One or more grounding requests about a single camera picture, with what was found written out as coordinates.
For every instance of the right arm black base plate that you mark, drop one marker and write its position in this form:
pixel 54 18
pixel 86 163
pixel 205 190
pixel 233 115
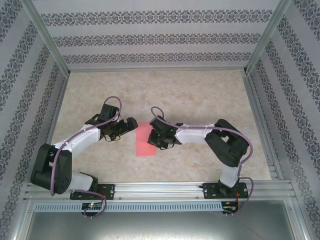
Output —
pixel 208 192

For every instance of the pink cloth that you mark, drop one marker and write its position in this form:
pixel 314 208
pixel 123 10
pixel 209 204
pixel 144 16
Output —
pixel 143 148

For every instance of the aluminium mounting rail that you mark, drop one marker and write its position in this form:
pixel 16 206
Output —
pixel 160 190

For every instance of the grey metal sheet panel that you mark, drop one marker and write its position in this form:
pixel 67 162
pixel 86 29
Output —
pixel 160 225

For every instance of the left black-white robot arm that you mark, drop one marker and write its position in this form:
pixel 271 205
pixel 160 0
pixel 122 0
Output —
pixel 75 140

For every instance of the aluminium frame post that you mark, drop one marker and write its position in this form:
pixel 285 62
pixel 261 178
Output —
pixel 47 37
pixel 266 37

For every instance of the aluminium frame beam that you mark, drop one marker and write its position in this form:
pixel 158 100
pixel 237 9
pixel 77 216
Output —
pixel 20 220
pixel 300 220

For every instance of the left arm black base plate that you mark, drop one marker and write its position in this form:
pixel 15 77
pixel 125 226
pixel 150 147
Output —
pixel 110 191

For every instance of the aluminium side rail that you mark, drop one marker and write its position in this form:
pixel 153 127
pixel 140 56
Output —
pixel 253 100
pixel 59 100

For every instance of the right black-white robot arm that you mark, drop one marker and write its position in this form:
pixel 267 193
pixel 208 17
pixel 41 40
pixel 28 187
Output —
pixel 192 133

